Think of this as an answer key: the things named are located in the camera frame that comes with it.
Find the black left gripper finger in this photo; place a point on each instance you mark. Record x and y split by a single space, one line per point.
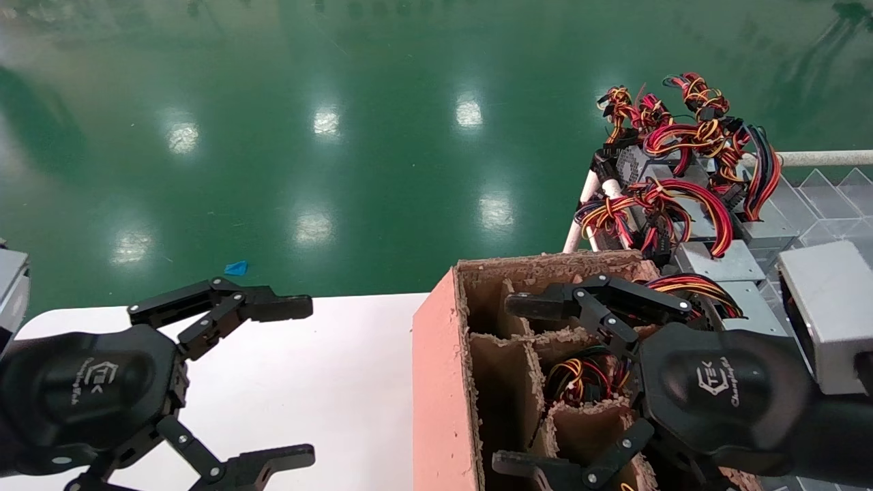
273 307

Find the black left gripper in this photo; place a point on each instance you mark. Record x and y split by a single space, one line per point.
82 395

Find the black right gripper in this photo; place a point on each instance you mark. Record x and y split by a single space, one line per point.
723 395

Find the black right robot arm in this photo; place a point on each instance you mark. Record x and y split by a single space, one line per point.
846 443

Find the blue plastic scrap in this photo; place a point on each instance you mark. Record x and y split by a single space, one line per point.
236 269

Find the pink cardboard box with dividers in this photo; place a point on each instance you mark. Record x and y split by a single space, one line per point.
440 382

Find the slanted white plastic pipe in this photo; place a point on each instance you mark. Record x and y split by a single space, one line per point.
578 221

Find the short white plastic pipe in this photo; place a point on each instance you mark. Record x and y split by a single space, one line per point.
612 189

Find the mesh-topped grey power supply case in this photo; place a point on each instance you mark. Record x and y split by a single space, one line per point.
638 164

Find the long white plastic pipe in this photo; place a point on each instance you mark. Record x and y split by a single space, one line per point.
818 158

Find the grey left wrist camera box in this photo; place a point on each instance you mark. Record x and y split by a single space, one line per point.
12 286

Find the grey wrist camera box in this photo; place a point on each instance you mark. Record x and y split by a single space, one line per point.
829 314
12 286

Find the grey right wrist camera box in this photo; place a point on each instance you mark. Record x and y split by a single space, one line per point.
829 314

